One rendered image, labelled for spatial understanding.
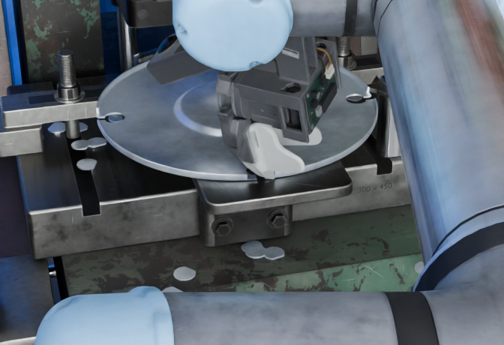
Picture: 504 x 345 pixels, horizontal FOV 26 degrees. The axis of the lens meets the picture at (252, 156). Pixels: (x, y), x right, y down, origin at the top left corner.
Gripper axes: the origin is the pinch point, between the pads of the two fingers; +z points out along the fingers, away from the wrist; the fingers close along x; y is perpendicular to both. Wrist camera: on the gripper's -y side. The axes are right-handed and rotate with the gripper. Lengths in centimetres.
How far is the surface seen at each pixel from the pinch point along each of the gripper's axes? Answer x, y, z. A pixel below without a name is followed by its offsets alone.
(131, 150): -2.1, -13.5, 0.7
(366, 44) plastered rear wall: 122, -48, 102
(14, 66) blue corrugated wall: 68, -107, 77
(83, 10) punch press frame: 22.8, -37.7, 8.8
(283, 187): -1.2, 2.4, 1.2
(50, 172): -1.7, -26.3, 9.0
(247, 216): 2.6, -5.4, 12.8
